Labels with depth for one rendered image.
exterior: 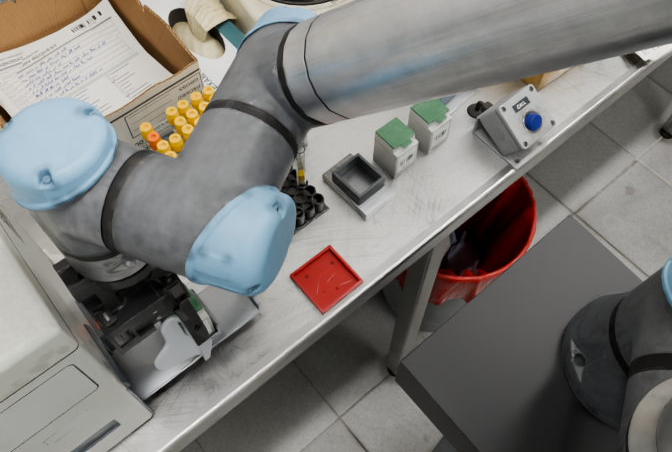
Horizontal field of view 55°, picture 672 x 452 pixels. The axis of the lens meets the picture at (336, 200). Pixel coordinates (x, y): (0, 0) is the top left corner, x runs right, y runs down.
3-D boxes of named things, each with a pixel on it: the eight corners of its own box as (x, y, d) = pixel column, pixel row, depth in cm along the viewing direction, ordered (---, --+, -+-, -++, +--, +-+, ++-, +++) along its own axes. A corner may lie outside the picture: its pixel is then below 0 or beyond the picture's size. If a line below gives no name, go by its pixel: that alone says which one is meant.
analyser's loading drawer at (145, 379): (118, 425, 73) (103, 415, 68) (89, 380, 75) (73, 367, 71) (264, 313, 79) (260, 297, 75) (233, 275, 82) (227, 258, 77)
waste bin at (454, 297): (423, 381, 164) (449, 320, 126) (330, 279, 179) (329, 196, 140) (523, 292, 177) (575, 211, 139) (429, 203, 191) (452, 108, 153)
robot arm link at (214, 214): (316, 131, 43) (169, 87, 45) (247, 279, 38) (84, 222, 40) (319, 190, 50) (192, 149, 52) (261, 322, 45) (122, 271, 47)
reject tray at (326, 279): (322, 315, 81) (322, 313, 81) (289, 277, 84) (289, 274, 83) (363, 283, 84) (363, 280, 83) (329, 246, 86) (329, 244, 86)
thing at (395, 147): (394, 180, 92) (398, 152, 86) (371, 158, 93) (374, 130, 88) (414, 164, 93) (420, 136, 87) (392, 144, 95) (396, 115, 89)
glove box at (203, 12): (220, 127, 96) (209, 85, 88) (136, 37, 106) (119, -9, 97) (286, 86, 100) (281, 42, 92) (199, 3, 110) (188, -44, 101)
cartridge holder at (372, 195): (366, 220, 88) (367, 207, 85) (322, 179, 92) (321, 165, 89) (394, 197, 90) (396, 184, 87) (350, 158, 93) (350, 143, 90)
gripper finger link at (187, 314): (183, 331, 68) (145, 275, 62) (197, 320, 68) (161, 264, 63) (202, 356, 64) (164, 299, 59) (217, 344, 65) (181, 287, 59)
